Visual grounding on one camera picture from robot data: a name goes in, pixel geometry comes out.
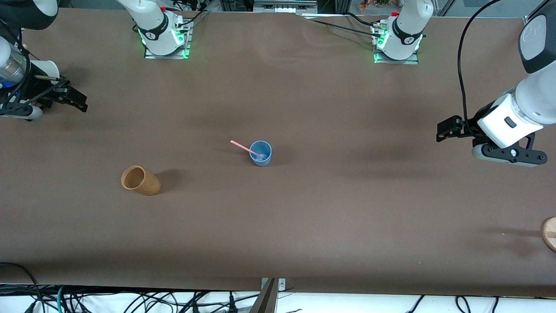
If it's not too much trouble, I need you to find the pink chopstick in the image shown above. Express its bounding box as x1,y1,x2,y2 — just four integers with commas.
230,140,268,159

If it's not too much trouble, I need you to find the blue cup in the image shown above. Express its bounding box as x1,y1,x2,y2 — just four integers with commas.
248,140,273,167

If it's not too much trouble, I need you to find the white cup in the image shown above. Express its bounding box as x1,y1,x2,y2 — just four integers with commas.
28,60,60,81

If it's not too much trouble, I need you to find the brown wooden cup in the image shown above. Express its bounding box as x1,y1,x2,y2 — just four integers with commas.
121,165,162,196

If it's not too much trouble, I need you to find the round wooden disc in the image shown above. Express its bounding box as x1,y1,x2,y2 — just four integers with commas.
541,216,556,253

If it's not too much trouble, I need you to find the grey power strip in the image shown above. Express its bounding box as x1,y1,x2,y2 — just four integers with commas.
253,0,318,13

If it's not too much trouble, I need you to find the dark brown pole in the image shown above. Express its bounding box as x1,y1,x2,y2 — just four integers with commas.
248,278,278,313

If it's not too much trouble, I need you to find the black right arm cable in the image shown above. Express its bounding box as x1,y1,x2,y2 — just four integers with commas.
0,26,57,116

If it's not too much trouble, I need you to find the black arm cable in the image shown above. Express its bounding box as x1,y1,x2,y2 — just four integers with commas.
0,26,57,116
457,0,504,124

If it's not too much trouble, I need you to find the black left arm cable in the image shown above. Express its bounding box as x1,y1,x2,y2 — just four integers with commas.
457,0,504,124

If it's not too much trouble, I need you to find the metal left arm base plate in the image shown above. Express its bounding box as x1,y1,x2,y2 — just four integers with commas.
373,23,420,65

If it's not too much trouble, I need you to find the aluminium frame profile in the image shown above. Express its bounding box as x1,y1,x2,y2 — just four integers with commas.
523,0,549,27

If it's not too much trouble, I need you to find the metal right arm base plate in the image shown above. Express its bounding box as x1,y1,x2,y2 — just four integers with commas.
143,18,192,60

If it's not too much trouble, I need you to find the small metal bracket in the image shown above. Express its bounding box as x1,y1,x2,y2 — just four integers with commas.
261,277,286,291

